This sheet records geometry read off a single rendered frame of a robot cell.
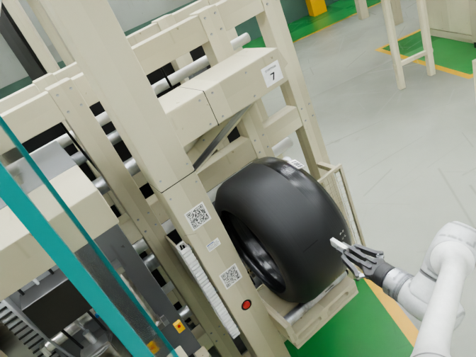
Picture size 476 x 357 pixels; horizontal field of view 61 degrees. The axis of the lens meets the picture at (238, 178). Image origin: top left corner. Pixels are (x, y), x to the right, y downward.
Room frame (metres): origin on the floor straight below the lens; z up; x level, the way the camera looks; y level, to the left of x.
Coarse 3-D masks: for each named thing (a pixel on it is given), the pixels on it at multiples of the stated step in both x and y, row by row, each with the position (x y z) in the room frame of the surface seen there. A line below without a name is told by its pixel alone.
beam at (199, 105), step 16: (256, 48) 1.75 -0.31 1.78; (272, 48) 1.64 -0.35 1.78; (224, 64) 1.73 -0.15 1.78; (240, 64) 1.61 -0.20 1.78; (256, 64) 1.58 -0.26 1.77; (192, 80) 1.71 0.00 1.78; (208, 80) 1.60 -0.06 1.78; (224, 80) 1.53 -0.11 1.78; (240, 80) 1.55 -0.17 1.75; (256, 80) 1.57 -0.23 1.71; (176, 96) 1.57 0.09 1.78; (192, 96) 1.48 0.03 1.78; (208, 96) 1.49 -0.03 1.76; (224, 96) 1.52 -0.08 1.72; (240, 96) 1.54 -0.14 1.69; (256, 96) 1.56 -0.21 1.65; (176, 112) 1.44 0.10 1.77; (192, 112) 1.46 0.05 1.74; (208, 112) 1.48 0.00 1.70; (224, 112) 1.51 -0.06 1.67; (176, 128) 1.43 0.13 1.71; (192, 128) 1.45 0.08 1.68; (208, 128) 1.47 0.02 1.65
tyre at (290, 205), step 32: (256, 160) 1.44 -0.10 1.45; (224, 192) 1.33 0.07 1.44; (256, 192) 1.21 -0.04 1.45; (288, 192) 1.18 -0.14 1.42; (320, 192) 1.17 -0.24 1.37; (224, 224) 1.45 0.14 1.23; (256, 224) 1.13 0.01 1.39; (288, 224) 1.09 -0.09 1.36; (320, 224) 1.09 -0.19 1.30; (256, 256) 1.46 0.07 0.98; (288, 256) 1.04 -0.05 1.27; (320, 256) 1.04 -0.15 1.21; (288, 288) 1.08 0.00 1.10; (320, 288) 1.05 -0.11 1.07
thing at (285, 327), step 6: (270, 306) 1.19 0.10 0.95; (270, 312) 1.15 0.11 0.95; (276, 312) 1.14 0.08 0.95; (276, 318) 1.11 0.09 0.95; (282, 318) 1.10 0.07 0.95; (276, 324) 1.13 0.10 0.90; (282, 324) 1.08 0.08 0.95; (288, 324) 1.06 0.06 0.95; (282, 330) 1.09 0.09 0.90; (288, 330) 1.05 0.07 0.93; (288, 336) 1.06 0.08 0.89; (294, 336) 1.06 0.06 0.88; (294, 342) 1.05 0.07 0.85
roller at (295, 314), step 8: (344, 272) 1.22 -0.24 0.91; (336, 280) 1.20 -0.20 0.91; (328, 288) 1.18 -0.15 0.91; (320, 296) 1.16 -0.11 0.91; (304, 304) 1.15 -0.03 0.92; (312, 304) 1.14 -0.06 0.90; (288, 312) 1.14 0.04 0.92; (296, 312) 1.13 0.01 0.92; (304, 312) 1.13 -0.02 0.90; (288, 320) 1.11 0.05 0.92; (296, 320) 1.11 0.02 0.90
